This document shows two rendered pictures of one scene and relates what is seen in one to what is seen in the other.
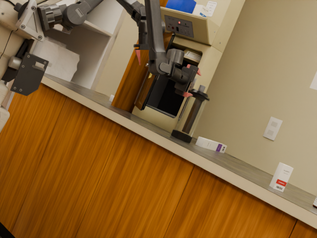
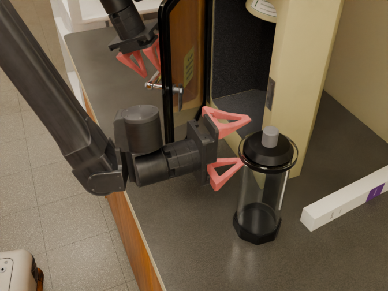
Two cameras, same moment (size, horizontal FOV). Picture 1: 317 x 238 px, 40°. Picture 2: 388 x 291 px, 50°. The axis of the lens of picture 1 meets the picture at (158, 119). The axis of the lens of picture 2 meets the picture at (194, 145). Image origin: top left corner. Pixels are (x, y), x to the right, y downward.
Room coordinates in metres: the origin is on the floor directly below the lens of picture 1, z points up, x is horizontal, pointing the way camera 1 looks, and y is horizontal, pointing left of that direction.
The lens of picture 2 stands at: (1.48, -0.27, 1.66)
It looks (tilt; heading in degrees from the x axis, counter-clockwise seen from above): 41 degrees down; 27
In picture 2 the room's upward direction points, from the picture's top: straight up
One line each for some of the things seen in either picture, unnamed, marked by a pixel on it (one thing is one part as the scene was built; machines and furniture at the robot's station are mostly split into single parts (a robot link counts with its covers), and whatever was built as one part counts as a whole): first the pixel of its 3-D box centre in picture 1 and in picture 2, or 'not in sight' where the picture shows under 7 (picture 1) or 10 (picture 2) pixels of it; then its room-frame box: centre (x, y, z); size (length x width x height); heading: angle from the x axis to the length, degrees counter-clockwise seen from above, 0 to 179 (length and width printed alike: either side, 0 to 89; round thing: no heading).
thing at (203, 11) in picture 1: (200, 12); not in sight; (2.17, 0.01, 1.54); 0.05 x 0.05 x 0.06; 40
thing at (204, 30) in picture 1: (185, 25); not in sight; (2.21, 0.06, 1.46); 0.32 x 0.11 x 0.10; 50
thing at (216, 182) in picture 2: (187, 89); (221, 161); (1.97, -0.07, 1.16); 0.09 x 0.07 x 0.07; 140
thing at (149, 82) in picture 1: (153, 71); (187, 67); (2.19, 0.12, 1.19); 0.30 x 0.01 x 0.40; 11
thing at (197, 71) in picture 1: (193, 74); (223, 130); (1.98, -0.07, 1.23); 0.09 x 0.07 x 0.07; 140
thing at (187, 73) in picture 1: (181, 77); (183, 157); (1.92, -0.02, 1.20); 0.07 x 0.07 x 0.10; 50
